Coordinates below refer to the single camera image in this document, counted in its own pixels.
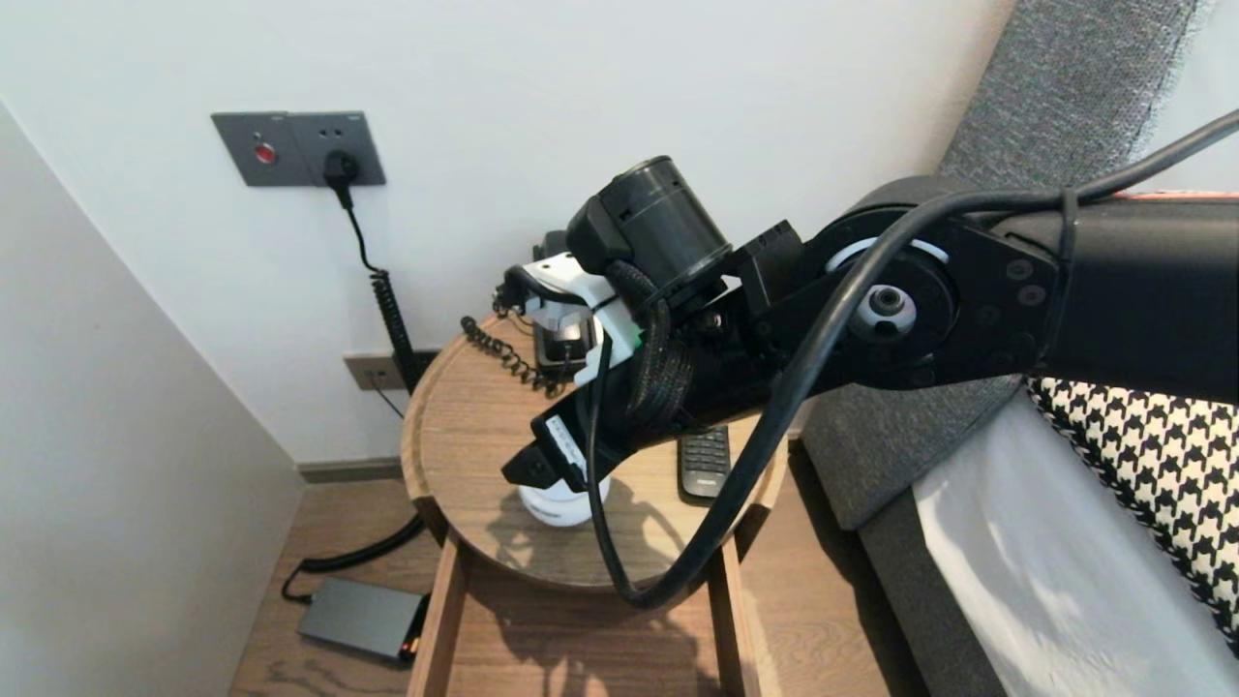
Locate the white round smart speaker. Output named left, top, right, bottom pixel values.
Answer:
left=518, top=472, right=613, bottom=529

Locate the black TV remote control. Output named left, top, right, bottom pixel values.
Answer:
left=678, top=426, right=734, bottom=504

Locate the curved wooden table drawer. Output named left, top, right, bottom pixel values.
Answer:
left=407, top=532, right=761, bottom=697

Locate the round wooden side table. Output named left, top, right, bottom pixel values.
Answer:
left=400, top=310, right=790, bottom=591

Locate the black telephone handset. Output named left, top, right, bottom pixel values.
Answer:
left=539, top=230, right=593, bottom=361

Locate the wooden skirting board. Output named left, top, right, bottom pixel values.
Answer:
left=295, top=457, right=408, bottom=485

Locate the grey power adapter box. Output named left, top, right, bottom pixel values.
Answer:
left=296, top=577, right=430, bottom=664

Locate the black power plug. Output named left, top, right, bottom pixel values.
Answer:
left=322, top=150, right=361, bottom=210

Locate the white bed sheet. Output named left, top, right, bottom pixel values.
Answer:
left=915, top=392, right=1239, bottom=697

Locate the black white houndstooth pillow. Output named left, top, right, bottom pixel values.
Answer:
left=1026, top=378, right=1239, bottom=659

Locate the grey fabric bed headboard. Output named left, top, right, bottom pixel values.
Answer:
left=803, top=0, right=1216, bottom=697

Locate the black braided cable sleeve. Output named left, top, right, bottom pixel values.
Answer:
left=624, top=261, right=693, bottom=437

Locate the black coiled handset cord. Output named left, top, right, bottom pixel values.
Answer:
left=460, top=315, right=564, bottom=398

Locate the thin black telephone wire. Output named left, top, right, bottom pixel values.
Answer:
left=368, top=298, right=535, bottom=420

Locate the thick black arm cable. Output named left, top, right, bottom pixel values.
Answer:
left=584, top=109, right=1239, bottom=611

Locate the beige wall data socket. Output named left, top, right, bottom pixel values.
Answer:
left=344, top=352, right=409, bottom=392

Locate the black coiled power cable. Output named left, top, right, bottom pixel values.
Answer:
left=281, top=179, right=429, bottom=606

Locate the grey wall power socket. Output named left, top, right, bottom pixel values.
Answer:
left=290, top=111, right=387, bottom=187

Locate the grey wall plate red button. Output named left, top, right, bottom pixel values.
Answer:
left=211, top=113, right=296, bottom=189

